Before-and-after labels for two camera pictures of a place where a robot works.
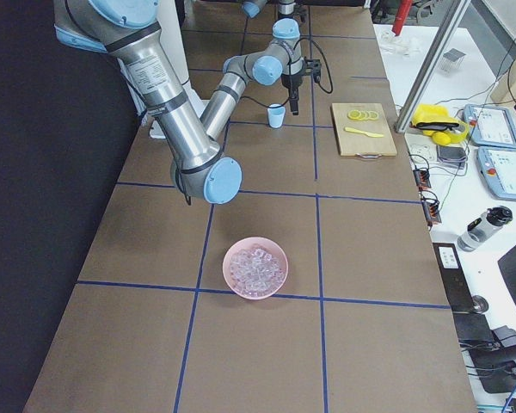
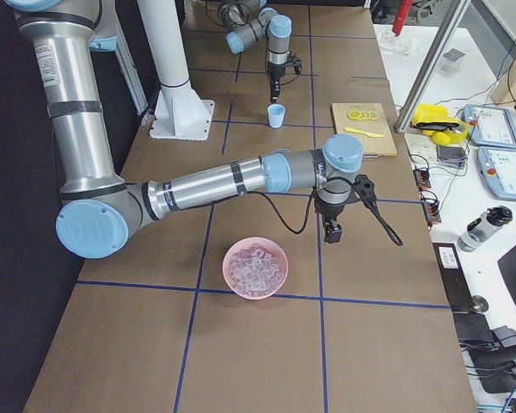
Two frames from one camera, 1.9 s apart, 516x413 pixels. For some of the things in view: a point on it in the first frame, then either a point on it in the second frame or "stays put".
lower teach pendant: (506, 172) stays put
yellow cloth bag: (434, 121) stays put
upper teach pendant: (491, 126) stays put
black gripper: (313, 66) -> (365, 188)
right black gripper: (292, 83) -> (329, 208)
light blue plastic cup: (275, 115) stays put
